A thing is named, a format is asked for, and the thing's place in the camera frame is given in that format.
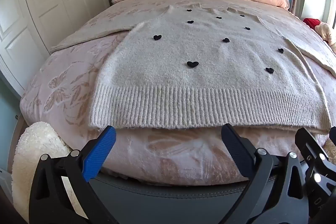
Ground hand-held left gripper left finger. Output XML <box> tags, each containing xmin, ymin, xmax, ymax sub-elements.
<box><xmin>29</xmin><ymin>126</ymin><xmax>118</xmax><ymax>224</ymax></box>

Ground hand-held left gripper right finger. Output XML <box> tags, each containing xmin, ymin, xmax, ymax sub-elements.
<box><xmin>221</xmin><ymin>123</ymin><xmax>315</xmax><ymax>224</ymax></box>

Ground cream sweater with black hearts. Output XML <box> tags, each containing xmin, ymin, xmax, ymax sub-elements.
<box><xmin>50</xmin><ymin>4</ymin><xmax>336</xmax><ymax>132</ymax></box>

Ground white fluffy rug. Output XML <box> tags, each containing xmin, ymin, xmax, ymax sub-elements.
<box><xmin>12</xmin><ymin>122</ymin><xmax>87</xmax><ymax>222</ymax></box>

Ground pink butterfly blanket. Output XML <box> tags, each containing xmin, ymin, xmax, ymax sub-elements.
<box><xmin>20</xmin><ymin>0</ymin><xmax>336</xmax><ymax>185</ymax></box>

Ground cream plush toy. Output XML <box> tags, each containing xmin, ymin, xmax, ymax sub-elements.
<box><xmin>315</xmin><ymin>22</ymin><xmax>336</xmax><ymax>53</ymax></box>

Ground grey leather bed frame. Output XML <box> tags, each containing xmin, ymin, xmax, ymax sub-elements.
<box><xmin>87</xmin><ymin>170</ymin><xmax>336</xmax><ymax>224</ymax></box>

